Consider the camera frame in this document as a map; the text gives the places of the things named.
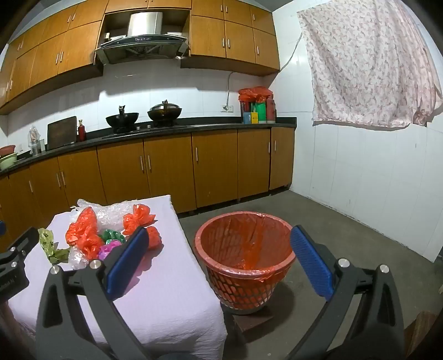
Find orange bin liner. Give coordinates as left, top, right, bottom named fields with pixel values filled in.
left=194, top=211, right=297, bottom=282

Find wooden wall cabinets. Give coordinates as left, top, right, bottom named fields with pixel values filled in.
left=0, top=0, right=281, bottom=115

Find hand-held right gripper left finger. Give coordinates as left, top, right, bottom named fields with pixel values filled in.
left=35, top=226, right=163, bottom=360

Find steel range hood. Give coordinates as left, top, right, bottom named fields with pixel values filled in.
left=94, top=12, right=190, bottom=65

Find red plastic waste basket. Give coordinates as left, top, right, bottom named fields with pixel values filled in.
left=194, top=210, right=297, bottom=311

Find brown block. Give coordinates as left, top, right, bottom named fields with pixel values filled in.
left=233, top=306, right=277, bottom=335

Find brown board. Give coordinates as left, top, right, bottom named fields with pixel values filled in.
left=403, top=310, right=441, bottom=360

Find white cable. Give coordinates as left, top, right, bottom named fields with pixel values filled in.
left=225, top=36, right=302, bottom=109

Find dark green plastic bag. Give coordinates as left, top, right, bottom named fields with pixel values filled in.
left=101, top=228, right=127, bottom=243

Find clear plastic bag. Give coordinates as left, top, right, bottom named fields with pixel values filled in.
left=67, top=247, right=91, bottom=271

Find lilac tablecloth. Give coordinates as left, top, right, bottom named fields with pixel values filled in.
left=7, top=194, right=228, bottom=360

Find large orange plastic bag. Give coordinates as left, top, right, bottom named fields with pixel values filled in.
left=65, top=206, right=105, bottom=261

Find black gas hob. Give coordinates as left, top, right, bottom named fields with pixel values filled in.
left=103, top=122, right=189, bottom=138

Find floral curtain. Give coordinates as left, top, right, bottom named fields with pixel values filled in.
left=297, top=0, right=443, bottom=130

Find olive green plastic bag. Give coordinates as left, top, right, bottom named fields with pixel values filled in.
left=37, top=227, right=70, bottom=266

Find black wok with lid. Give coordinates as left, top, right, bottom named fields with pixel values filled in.
left=147, top=100, right=183, bottom=127

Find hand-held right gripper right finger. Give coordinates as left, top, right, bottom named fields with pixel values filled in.
left=284, top=224, right=405, bottom=360

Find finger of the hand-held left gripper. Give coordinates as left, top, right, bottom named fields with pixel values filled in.
left=0, top=227, right=39, bottom=305

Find clear jar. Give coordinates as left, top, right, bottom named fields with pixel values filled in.
left=28, top=125, right=46, bottom=155

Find magenta plastic bag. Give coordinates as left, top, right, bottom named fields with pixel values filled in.
left=97, top=240, right=122, bottom=261

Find red plastic bag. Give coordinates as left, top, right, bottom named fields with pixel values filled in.
left=238, top=86, right=272, bottom=103

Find dark cutting board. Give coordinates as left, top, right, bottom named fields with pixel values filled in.
left=47, top=116, right=78, bottom=150

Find black countertop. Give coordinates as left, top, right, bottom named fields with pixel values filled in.
left=0, top=118, right=297, bottom=178

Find small knotted orange plastic bag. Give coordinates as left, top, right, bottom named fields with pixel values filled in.
left=123, top=204, right=163, bottom=250

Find wooden base cabinets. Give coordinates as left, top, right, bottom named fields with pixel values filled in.
left=0, top=126, right=296, bottom=243

